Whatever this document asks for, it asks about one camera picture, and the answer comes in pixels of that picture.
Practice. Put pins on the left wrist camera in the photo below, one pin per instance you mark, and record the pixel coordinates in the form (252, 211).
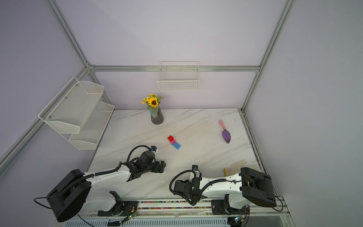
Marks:
(153, 149)

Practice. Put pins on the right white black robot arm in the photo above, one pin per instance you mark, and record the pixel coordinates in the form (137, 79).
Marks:
(244, 188)

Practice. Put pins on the white wire wall basket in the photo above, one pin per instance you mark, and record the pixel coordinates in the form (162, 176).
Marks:
(178, 76)

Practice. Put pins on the white mesh two-tier shelf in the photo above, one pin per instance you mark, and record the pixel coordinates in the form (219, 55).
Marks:
(78, 114)

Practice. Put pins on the aluminium frame rail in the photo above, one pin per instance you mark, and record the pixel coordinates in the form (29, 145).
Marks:
(168, 207)

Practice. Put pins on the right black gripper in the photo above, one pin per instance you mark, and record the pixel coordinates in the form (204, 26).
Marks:
(185, 180)

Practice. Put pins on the red lego brick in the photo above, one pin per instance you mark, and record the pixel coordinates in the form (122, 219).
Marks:
(170, 138)

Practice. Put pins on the sunflower in grey vase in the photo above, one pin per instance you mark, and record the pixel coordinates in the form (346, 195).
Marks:
(153, 104)

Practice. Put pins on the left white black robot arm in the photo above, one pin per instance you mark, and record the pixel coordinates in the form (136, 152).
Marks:
(76, 191)

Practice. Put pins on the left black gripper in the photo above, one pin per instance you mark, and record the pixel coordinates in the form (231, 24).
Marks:
(162, 166)

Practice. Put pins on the purple trowel pink handle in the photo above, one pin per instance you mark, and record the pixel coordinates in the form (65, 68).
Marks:
(226, 134)

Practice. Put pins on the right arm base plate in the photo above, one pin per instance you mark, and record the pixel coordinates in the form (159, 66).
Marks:
(222, 207)

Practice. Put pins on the blue lego brick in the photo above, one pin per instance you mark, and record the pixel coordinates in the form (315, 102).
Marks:
(176, 145)

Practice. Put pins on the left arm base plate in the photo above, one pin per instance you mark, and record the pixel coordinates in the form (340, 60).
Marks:
(120, 208)

